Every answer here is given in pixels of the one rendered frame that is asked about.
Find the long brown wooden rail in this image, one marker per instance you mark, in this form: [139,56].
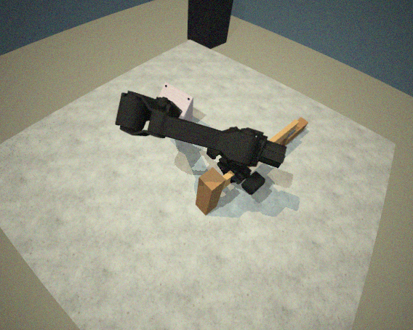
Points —
[276,138]

